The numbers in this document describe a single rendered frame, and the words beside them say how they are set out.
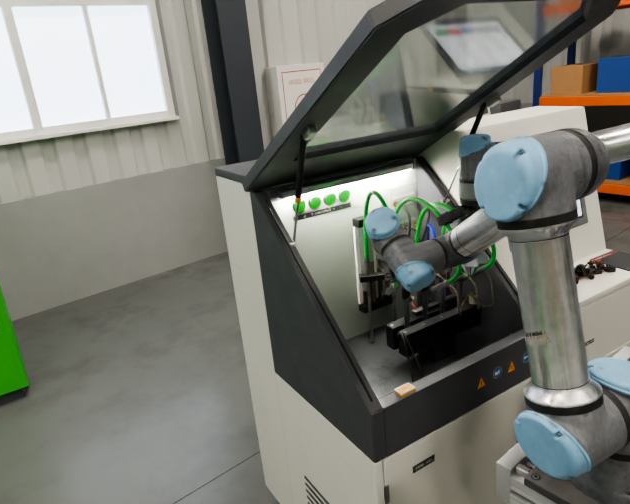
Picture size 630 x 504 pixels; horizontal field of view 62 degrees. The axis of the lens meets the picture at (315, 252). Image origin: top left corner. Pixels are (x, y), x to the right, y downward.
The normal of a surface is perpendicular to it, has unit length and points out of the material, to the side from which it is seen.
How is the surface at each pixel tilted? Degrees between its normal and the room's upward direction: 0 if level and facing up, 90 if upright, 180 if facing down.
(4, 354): 90
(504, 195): 82
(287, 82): 90
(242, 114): 90
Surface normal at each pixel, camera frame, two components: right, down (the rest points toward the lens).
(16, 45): 0.63, 0.20
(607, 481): -0.58, 0.03
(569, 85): -0.79, 0.27
